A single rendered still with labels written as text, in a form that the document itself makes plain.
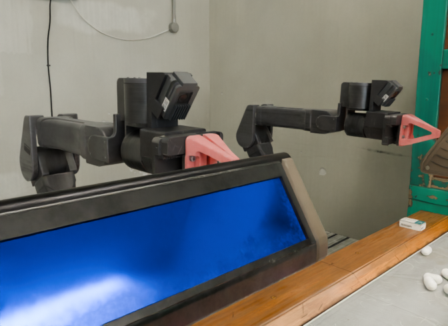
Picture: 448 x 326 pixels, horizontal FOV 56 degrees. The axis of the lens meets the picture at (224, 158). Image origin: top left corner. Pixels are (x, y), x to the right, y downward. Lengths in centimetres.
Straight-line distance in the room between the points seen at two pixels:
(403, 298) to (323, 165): 166
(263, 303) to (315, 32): 196
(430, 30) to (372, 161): 107
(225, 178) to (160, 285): 8
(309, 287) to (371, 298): 13
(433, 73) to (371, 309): 82
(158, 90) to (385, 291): 66
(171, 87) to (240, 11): 246
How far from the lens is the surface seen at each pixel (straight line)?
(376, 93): 100
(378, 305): 92
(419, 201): 152
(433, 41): 148
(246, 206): 26
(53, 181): 83
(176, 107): 51
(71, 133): 72
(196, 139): 48
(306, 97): 257
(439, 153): 64
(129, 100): 56
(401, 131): 98
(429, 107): 147
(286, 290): 87
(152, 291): 21
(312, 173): 259
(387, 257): 110
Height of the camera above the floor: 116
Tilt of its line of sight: 10 degrees down
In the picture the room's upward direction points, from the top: straight up
